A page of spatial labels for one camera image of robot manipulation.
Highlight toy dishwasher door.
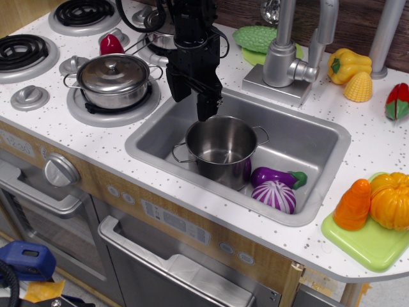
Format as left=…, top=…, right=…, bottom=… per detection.
left=98, top=215, right=281, bottom=306

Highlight blue clamp tool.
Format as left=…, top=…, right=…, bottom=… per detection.
left=1, top=240, right=56, bottom=281

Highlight small steel saucepan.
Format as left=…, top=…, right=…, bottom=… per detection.
left=123, top=6, right=176, bottom=54

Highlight black cable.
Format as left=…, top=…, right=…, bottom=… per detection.
left=0, top=259, right=20, bottom=307

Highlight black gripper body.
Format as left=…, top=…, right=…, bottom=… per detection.
left=166, top=26, right=222, bottom=96

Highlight green toy bitter gourd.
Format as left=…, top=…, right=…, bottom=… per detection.
left=233, top=26, right=277, bottom=54

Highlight front left black burner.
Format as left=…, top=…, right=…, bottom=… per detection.
left=1, top=35, right=59, bottom=84

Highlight back left black burner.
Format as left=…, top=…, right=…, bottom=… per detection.
left=48, top=0, right=121, bottom=37

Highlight orange toy pumpkin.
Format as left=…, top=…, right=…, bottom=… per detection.
left=369, top=172, right=408, bottom=231

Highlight front right burner ring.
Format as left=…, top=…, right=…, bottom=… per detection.
left=66, top=80, right=162, bottom=129

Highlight silver toy faucet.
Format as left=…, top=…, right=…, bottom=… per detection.
left=242, top=0, right=339, bottom=107

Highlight purple toy onion half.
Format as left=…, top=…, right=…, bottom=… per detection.
left=251, top=181, right=297, bottom=214

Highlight green cutting board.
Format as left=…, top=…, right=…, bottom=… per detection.
left=321, top=173, right=408, bottom=272

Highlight silver stove knob back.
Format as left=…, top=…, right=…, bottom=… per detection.
left=132, top=5, right=157, bottom=29

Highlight silver stove knob centre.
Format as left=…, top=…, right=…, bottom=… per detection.
left=108, top=28, right=130, bottom=47

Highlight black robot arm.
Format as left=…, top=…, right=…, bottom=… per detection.
left=166, top=1, right=222, bottom=122

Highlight grey toy sink basin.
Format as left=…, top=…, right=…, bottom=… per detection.
left=125, top=89, right=351, bottom=227

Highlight small green plate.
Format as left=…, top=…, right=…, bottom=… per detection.
left=242, top=44, right=304, bottom=66

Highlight purple toy eggplant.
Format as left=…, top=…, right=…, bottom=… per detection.
left=251, top=167, right=307, bottom=189

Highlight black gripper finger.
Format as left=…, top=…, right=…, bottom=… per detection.
left=166, top=67, right=192, bottom=102
left=197, top=93, right=222, bottom=122

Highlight lidded steel pot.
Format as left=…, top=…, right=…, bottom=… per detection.
left=63, top=53, right=164, bottom=109

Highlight yellow toy bell pepper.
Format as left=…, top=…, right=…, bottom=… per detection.
left=327, top=48, right=372, bottom=84

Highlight toy oven door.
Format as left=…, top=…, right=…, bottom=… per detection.
left=1, top=150, right=124, bottom=306

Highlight yellow toy corn piece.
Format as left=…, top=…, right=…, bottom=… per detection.
left=343, top=72, right=373, bottom=102

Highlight black burner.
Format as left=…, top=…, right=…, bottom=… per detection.
left=1, top=35, right=59, bottom=84
left=48, top=0, right=121, bottom=37

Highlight grey vertical post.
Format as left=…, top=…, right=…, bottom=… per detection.
left=369, top=0, right=406, bottom=80

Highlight silver stove knob front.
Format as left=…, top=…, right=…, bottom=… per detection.
left=10, top=85, right=50, bottom=111

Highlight hanging silver ladle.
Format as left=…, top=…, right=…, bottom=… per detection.
left=260, top=0, right=281, bottom=25

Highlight silver stove knob middle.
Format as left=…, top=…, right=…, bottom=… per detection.
left=59, top=55, right=89, bottom=76

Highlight silver stove knob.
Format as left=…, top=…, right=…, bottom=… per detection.
left=132, top=5, right=157, bottom=29
left=10, top=85, right=50, bottom=111
left=59, top=55, right=89, bottom=76
left=108, top=28, right=130, bottom=47

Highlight orange toy carrot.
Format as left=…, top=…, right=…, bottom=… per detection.
left=333, top=179, right=371, bottom=231

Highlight red toy chili pepper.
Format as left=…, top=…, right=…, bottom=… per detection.
left=385, top=83, right=408, bottom=120

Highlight silver oven dial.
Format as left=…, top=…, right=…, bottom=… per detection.
left=43, top=153, right=81, bottom=187

